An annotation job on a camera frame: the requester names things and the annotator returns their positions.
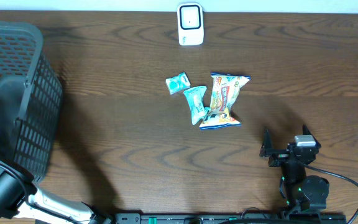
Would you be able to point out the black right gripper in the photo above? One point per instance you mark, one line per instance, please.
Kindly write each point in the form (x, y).
(279, 155)

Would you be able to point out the large yellow snack bag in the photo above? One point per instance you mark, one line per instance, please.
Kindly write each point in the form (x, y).
(226, 89)

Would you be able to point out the teal long snack packet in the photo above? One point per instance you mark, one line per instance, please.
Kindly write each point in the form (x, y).
(194, 97)

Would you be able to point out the teal small tissue pack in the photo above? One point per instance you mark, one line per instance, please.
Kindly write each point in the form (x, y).
(177, 83)

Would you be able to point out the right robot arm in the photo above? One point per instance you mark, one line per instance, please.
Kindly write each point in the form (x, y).
(305, 194)

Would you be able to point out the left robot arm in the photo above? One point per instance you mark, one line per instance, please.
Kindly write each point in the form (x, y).
(21, 198)

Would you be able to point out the white barcode scanner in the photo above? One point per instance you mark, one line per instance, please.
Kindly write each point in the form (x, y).
(190, 24)

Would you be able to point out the grey plastic mesh basket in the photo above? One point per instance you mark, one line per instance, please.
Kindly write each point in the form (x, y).
(30, 98)

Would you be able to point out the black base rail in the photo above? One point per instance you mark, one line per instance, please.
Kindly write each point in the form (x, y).
(136, 218)

